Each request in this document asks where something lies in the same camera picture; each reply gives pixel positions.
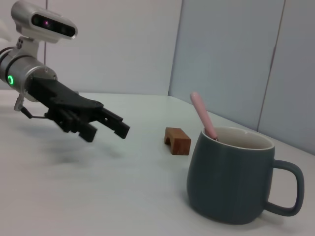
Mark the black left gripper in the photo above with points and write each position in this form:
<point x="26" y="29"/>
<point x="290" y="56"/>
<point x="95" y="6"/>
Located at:
<point x="64" y="100"/>

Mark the grey ceramic mug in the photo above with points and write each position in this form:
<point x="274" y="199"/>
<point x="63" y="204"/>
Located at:
<point x="221" y="184"/>

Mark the dark brown arched wooden block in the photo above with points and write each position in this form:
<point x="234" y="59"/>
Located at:
<point x="180" y="145"/>

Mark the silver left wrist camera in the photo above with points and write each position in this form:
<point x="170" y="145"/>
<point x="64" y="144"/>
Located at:
<point x="49" y="24"/>

